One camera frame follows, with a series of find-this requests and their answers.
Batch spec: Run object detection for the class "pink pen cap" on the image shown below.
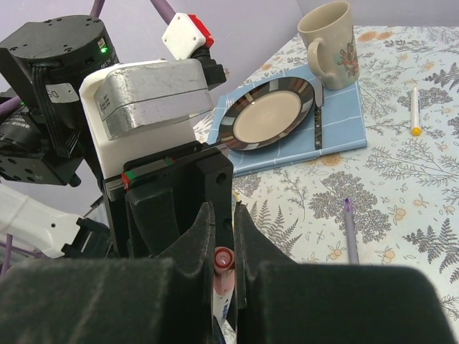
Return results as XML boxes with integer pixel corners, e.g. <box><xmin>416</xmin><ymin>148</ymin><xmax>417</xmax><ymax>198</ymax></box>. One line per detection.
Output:
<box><xmin>214</xmin><ymin>247</ymin><xmax>235</xmax><ymax>296</ymax></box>

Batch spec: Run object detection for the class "black handled table knife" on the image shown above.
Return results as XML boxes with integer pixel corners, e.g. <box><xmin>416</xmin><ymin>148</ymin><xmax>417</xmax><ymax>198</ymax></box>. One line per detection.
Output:
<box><xmin>314</xmin><ymin>79</ymin><xmax>324</xmax><ymax>151</ymax></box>

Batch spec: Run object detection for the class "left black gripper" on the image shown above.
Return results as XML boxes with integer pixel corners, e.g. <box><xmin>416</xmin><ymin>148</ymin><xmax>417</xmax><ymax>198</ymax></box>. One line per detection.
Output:
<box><xmin>103</xmin><ymin>141</ymin><xmax>234</xmax><ymax>258</ymax></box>

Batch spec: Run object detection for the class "dark rimmed beige plate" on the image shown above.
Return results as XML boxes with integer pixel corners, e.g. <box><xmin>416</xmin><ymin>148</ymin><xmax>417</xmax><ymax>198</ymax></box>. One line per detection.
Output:
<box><xmin>218</xmin><ymin>77</ymin><xmax>316</xmax><ymax>151</ymax></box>

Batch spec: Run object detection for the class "purple pen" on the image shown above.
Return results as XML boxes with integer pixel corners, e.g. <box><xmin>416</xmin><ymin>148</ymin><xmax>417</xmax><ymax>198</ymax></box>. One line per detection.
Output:
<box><xmin>344</xmin><ymin>198</ymin><xmax>359</xmax><ymax>264</ymax></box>

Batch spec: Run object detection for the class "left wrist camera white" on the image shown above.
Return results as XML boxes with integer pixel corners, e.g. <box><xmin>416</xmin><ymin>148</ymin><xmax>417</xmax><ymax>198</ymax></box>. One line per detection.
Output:
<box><xmin>79</xmin><ymin>59</ymin><xmax>213</xmax><ymax>179</ymax></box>

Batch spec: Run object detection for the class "blue tiled placemat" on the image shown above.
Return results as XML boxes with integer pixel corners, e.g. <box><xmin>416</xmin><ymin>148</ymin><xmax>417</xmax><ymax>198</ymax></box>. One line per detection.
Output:
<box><xmin>228</xmin><ymin>82</ymin><xmax>367</xmax><ymax>176</ymax></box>

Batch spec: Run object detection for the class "floral tablecloth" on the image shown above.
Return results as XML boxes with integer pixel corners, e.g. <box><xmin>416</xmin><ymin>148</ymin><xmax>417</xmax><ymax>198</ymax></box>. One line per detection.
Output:
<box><xmin>233</xmin><ymin>27</ymin><xmax>458</xmax><ymax>343</ymax></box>

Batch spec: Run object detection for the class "beige mug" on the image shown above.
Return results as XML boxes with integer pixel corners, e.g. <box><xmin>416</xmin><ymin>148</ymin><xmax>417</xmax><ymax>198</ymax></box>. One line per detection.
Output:
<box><xmin>298</xmin><ymin>1</ymin><xmax>359</xmax><ymax>90</ymax></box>

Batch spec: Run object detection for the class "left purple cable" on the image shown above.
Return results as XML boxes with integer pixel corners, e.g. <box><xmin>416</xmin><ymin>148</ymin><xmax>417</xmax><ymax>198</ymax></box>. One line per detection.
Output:
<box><xmin>0</xmin><ymin>0</ymin><xmax>176</xmax><ymax>277</ymax></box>

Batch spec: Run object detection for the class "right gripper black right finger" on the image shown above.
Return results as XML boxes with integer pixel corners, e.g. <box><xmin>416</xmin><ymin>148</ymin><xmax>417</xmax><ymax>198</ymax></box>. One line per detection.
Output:
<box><xmin>234</xmin><ymin>204</ymin><xmax>455</xmax><ymax>343</ymax></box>

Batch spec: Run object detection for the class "white pen yellow tip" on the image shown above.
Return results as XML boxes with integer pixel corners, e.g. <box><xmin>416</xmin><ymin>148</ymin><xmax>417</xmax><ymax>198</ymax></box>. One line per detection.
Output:
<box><xmin>410</xmin><ymin>86</ymin><xmax>422</xmax><ymax>136</ymax></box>

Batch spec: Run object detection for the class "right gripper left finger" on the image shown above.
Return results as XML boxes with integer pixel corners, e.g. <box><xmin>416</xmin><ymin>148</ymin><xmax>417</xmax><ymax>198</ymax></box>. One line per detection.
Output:
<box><xmin>1</xmin><ymin>203</ymin><xmax>215</xmax><ymax>343</ymax></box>

